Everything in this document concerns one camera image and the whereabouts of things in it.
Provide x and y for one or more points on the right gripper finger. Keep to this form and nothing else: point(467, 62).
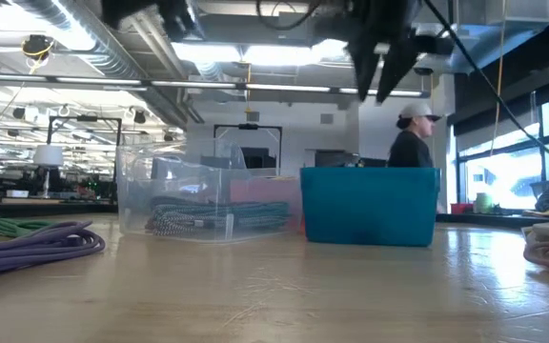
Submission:
point(396, 66)
point(367, 66)

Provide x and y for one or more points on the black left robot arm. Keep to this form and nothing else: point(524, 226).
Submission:
point(176, 19)

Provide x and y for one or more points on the person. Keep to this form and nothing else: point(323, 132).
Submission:
point(410, 147)

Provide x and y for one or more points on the teal plastic bin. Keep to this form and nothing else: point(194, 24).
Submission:
point(370, 209)

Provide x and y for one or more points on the red box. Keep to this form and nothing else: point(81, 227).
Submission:
point(461, 208)

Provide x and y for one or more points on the pink plastic bin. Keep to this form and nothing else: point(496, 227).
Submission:
point(265, 190)

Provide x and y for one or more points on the pale green roll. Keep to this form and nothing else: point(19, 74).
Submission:
point(483, 204)

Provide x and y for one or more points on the black office desk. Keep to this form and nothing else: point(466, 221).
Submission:
point(494, 220)

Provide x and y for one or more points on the clear plastic bin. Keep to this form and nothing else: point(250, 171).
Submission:
point(131, 190)

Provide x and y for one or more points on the ceiling light bar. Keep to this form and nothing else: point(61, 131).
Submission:
point(98, 81)

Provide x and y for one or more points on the white table lamp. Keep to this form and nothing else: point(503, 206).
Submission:
point(48, 155)

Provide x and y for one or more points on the black work table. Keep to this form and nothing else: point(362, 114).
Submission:
point(41, 207)

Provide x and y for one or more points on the grey square wall vent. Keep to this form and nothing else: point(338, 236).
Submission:
point(327, 118)
point(252, 116)

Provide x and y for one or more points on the metal ceiling duct box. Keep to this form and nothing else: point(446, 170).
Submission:
point(494, 38)

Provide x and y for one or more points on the silver ventilation duct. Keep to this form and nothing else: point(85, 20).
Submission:
point(107, 47)

